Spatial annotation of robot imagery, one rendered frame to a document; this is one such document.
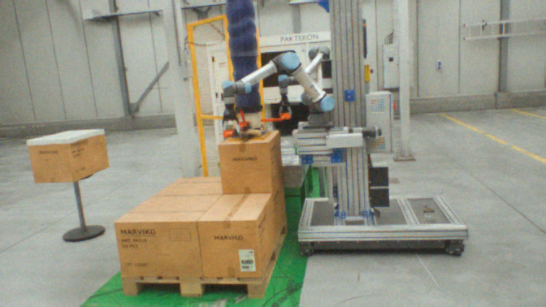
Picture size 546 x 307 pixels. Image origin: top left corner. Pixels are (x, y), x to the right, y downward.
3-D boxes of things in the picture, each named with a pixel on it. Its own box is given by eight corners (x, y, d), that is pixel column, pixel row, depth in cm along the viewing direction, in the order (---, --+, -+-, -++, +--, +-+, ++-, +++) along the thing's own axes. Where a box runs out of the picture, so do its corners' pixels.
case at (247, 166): (240, 175, 394) (236, 132, 387) (283, 174, 387) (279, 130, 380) (223, 194, 336) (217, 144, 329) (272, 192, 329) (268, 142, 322)
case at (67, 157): (75, 168, 450) (68, 131, 443) (110, 166, 442) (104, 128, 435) (34, 183, 392) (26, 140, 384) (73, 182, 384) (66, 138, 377)
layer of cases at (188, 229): (184, 217, 412) (179, 177, 405) (286, 215, 394) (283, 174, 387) (121, 276, 297) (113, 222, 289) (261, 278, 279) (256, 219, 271)
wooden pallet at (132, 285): (186, 231, 415) (184, 217, 412) (287, 230, 397) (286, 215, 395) (123, 295, 299) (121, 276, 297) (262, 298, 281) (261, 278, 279)
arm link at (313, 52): (308, 103, 379) (318, 43, 378) (297, 103, 391) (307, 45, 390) (318, 106, 386) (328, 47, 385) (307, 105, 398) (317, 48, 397)
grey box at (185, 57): (189, 77, 478) (186, 50, 473) (193, 77, 477) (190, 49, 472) (183, 78, 459) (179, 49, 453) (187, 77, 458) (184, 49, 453)
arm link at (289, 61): (330, 103, 327) (284, 49, 307) (339, 104, 313) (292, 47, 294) (319, 114, 325) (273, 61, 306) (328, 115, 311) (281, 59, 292)
